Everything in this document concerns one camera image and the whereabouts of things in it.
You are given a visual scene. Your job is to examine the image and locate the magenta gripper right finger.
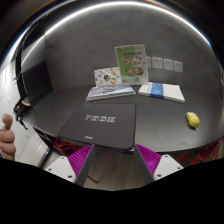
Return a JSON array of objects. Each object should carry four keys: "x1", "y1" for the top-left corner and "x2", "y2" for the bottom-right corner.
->
[{"x1": 134, "y1": 144, "x2": 183, "y2": 184}]

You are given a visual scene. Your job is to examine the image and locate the white blue book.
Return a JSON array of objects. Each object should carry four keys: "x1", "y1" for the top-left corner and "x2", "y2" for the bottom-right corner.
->
[{"x1": 138, "y1": 82, "x2": 185, "y2": 103}]

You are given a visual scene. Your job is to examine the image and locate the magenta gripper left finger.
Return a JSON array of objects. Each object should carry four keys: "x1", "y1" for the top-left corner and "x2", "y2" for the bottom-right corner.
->
[{"x1": 46, "y1": 145, "x2": 95, "y2": 186}]

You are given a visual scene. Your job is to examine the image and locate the grey patterned book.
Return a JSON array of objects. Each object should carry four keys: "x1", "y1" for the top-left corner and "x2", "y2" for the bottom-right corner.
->
[{"x1": 86, "y1": 84, "x2": 136, "y2": 101}]

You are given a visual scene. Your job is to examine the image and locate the small colourful picture card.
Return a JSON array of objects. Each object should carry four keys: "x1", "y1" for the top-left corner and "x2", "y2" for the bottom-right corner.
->
[{"x1": 94, "y1": 67, "x2": 121, "y2": 87}]

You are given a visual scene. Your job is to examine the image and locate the white wall socket plate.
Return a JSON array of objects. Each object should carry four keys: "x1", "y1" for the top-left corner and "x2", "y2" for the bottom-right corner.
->
[
  {"x1": 146, "y1": 56, "x2": 152, "y2": 68},
  {"x1": 152, "y1": 57, "x2": 163, "y2": 69},
  {"x1": 174, "y1": 61, "x2": 183, "y2": 73},
  {"x1": 164, "y1": 59, "x2": 174, "y2": 70}
]

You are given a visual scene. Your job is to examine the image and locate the green poster card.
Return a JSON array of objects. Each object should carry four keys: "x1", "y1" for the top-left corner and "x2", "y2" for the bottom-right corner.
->
[{"x1": 115, "y1": 44, "x2": 148, "y2": 85}]

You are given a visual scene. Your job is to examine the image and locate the bare human hand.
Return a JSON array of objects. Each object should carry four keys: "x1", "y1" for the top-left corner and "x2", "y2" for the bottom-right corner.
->
[{"x1": 0, "y1": 114, "x2": 16, "y2": 161}]

